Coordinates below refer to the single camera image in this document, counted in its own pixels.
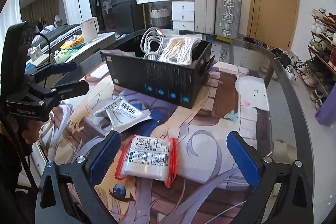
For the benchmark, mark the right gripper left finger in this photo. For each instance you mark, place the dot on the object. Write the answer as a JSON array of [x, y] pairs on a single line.
[[67, 191]]

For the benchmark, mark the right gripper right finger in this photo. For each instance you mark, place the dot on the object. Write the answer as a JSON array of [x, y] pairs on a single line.
[[294, 200]]

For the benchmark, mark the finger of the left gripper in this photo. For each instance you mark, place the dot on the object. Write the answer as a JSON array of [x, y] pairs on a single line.
[[43, 71], [52, 97]]

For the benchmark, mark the white grey medicine sachet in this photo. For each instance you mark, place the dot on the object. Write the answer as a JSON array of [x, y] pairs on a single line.
[[122, 115]]

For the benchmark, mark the red white tissue pack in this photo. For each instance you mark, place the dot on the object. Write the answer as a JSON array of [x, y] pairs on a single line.
[[149, 157]]

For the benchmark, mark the bagged white rope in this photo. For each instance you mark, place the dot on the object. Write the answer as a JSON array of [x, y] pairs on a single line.
[[178, 49]]

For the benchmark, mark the person's left hand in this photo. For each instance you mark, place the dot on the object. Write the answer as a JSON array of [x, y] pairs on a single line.
[[31, 133]]

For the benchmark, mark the grey side cabinet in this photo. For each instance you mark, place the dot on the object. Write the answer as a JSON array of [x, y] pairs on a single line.
[[78, 56]]

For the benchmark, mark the white electric kettle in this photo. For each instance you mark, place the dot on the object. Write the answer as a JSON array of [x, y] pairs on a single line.
[[89, 29]]

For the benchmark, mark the anime print desk mat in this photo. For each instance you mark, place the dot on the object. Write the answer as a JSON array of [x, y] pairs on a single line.
[[209, 187]]

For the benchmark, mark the purple bag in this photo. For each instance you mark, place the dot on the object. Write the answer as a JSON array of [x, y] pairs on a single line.
[[326, 112]]

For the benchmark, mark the woven laundry basket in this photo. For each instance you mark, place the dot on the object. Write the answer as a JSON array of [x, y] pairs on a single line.
[[160, 17]]

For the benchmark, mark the shoe rack with shoes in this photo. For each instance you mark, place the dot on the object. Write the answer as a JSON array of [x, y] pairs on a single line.
[[318, 72]]

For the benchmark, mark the black cardboard box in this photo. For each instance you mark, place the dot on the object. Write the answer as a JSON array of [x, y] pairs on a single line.
[[172, 83]]

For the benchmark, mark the white dresser with drawers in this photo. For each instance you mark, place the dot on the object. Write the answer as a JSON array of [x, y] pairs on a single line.
[[175, 14]]

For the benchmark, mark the white suitcase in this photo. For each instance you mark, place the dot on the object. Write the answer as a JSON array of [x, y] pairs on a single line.
[[205, 16]]

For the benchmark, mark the silver suitcase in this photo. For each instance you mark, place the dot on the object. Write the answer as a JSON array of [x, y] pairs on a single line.
[[227, 20]]

